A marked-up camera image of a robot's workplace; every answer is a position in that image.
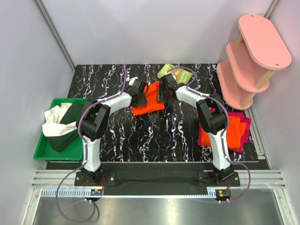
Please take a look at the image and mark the orange t shirt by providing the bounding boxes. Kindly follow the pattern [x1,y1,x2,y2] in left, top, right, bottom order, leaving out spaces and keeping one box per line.
[131,81,165,116]
[200,114,247,150]

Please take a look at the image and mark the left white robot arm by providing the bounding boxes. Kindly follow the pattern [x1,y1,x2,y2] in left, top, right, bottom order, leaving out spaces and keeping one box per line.
[76,77,149,186]

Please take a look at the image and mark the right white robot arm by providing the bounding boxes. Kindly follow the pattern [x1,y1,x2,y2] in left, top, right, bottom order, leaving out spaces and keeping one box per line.
[158,74,232,186]

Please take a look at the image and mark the green paperback book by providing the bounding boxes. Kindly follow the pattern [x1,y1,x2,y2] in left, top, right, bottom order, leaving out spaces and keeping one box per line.
[157,63,193,85]

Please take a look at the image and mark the folded orange t shirt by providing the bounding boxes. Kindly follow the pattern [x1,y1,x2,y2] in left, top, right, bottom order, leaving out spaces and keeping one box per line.
[200,114,247,150]

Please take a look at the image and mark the white t shirt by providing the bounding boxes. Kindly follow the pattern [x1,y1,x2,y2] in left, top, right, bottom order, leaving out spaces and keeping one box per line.
[42,103,76,137]

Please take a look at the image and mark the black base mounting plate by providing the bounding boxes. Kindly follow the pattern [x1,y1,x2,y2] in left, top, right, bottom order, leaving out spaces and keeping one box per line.
[75,171,240,196]

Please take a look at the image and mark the dark green t shirt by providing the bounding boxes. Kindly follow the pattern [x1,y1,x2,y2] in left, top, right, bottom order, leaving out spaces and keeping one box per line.
[48,102,83,152]

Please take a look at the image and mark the pink three-tier shelf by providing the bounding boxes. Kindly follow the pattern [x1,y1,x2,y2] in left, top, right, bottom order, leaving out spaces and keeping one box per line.
[217,14,292,110]

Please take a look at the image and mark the green plastic bin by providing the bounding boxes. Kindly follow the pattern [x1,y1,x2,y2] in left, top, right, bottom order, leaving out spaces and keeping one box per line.
[34,98,86,161]

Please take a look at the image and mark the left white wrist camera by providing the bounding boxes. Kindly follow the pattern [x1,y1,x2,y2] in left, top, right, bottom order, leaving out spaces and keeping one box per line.
[126,77,138,86]

